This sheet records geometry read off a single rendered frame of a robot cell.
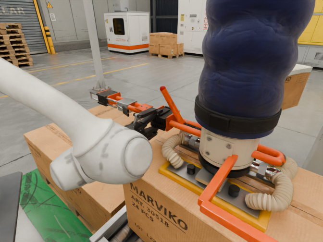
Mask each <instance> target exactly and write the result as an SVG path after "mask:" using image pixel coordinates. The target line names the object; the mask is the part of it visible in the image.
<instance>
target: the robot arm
mask: <svg viewBox="0 0 323 242"><path fill-rule="evenodd" d="M0 92H2V93H4V94H5V95H7V96H9V97H11V98H13V99H15V100H17V101H18V102H20V103H22V104H24V105H26V106H28V107H30V108H31V109H33V110H35V111H37V112H38V113H40V114H42V115H43V116H45V117H46V118H48V119H49V120H51V121H52V122H53V123H55V124H56V125H57V126H58V127H60V128H61V129H62V130H63V131H64V132H65V133H66V134H67V135H68V137H69V138H70V139H71V141H72V144H73V146H72V147H70V148H69V149H67V150H65V151H64V152H62V153H61V154H60V155H59V156H57V157H56V158H55V159H54V160H53V161H52V162H51V163H50V174H51V177H52V179H53V181H54V182H55V183H56V184H57V186H58V187H60V188H61V189H62V190H63V191H69V190H73V189H76V188H79V187H82V186H84V185H86V184H87V183H92V182H95V181H98V182H102V183H106V184H116V185H120V184H128V183H131V182H135V181H137V180H138V179H140V178H141V177H143V176H144V174H145V172H146V171H147V170H148V169H149V167H150V165H151V162H152V158H153V151H152V146H151V144H150V142H149V140H151V139H152V138H153V137H155V136H156V135H157V134H158V132H157V131H158V128H155V127H153V126H151V127H148V128H145V127H147V124H148V123H150V122H151V121H152V120H153V119H154V118H156V117H157V116H162V115H164V114H165V113H167V112H169V111H170V109H168V108H162V109H156V108H153V107H151V108H149V109H146V110H144V111H142V112H139V113H134V114H133V116H134V117H135V118H134V121H132V122H131V123H130V124H129V125H125V126H122V125H120V124H118V123H117V122H115V121H113V120H112V119H102V118H98V117H96V116H94V115H93V114H92V113H90V112H89V111H87V110H86V109H85V108H83V107H82V106H81V105H79V104H78V103H77V102H75V101H74V100H72V99H71V98H69V97H68V96H67V95H65V94H64V93H62V92H60V91H59V90H57V89H55V88H54V87H52V86H50V85H48V84H47V83H45V82H43V81H41V80H39V79H38V78H36V77H34V76H32V75H31V74H29V73H27V72H25V71H24V70H22V69H20V68H18V67H17V66H15V65H13V64H12V63H10V62H8V61H6V60H5V59H3V58H1V57H0ZM141 118H143V119H142V120H141ZM138 120H139V121H138Z"/></svg>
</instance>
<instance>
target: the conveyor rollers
mask: <svg viewBox="0 0 323 242"><path fill-rule="evenodd" d="M133 232H134V231H133V230H132V229H130V228H129V225H128V223H127V224H126V225H125V226H124V227H123V228H122V229H121V230H120V231H119V232H118V233H117V234H116V235H115V236H114V237H113V238H112V239H111V240H110V241H109V242H125V241H126V240H127V238H128V237H129V236H130V235H131V234H132V233H133ZM135 242H144V241H143V240H142V239H141V238H140V237H138V238H137V239H136V240H135Z"/></svg>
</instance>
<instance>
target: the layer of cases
mask: <svg viewBox="0 0 323 242"><path fill-rule="evenodd" d="M113 106H116V105H115V104H113ZM116 107H117V106H116ZM87 111H89V112H90V113H92V114H93V115H94V116H96V117H98V118H102V119H112V120H113V121H115V122H117V123H118V124H120V125H122V126H125V125H129V124H130V123H131V122H132V121H134V118H135V117H134V116H133V114H134V113H135V112H131V113H130V114H129V117H128V116H126V115H124V114H123V112H122V111H119V110H118V107H117V109H116V108H114V107H111V106H104V105H99V106H96V107H94V108H91V109H88V110H87ZM157 132H158V134H157V135H156V136H155V137H153V138H152V139H151V140H149V142H152V141H153V140H155V139H156V138H158V137H159V136H161V135H162V134H164V133H165V132H166V130H165V131H163V130H160V129H158V131H157ZM23 135H24V138H25V140H26V142H27V145H28V147H29V149H30V151H31V154H32V156H33V158H34V161H35V163H36V165H37V168H38V169H39V170H40V171H41V172H42V173H43V174H44V175H45V176H46V177H47V178H48V180H49V181H50V182H51V183H52V184H53V185H54V186H55V187H56V188H57V189H58V190H59V191H60V192H61V193H62V194H63V195H64V196H65V197H66V199H67V200H68V201H70V203H71V204H72V205H73V206H74V207H75V208H76V209H77V210H78V211H79V212H80V213H81V214H82V215H83V216H84V218H85V219H86V220H87V221H88V222H89V223H90V224H91V225H92V226H93V227H94V228H95V229H96V230H97V231H98V230H99V229H100V228H101V227H102V226H103V225H104V224H105V223H106V222H108V221H109V220H110V219H111V218H112V217H113V216H114V215H115V214H116V213H117V212H118V211H120V210H121V209H122V208H123V207H124V206H125V199H124V190H123V185H122V184H120V185H116V184H106V183H102V182H99V181H95V182H92V183H87V184H86V185H84V186H82V187H79V188H76V189H73V190H69V191H63V190H62V189H61V188H60V187H58V186H57V184H56V183H55V182H54V181H53V179H52V177H51V174H50V163H51V162H52V161H53V160H54V159H55V158H56V157H57V156H59V155H60V154H61V153H62V152H64V151H65V150H67V149H69V148H70V147H72V146H73V144H72V141H71V139H70V138H69V137H68V135H67V134H66V133H65V132H64V131H63V130H62V129H61V128H60V127H58V126H57V125H56V124H55V123H51V124H49V125H46V126H43V127H41V128H38V129H35V130H33V131H30V132H27V133H24V134H23Z"/></svg>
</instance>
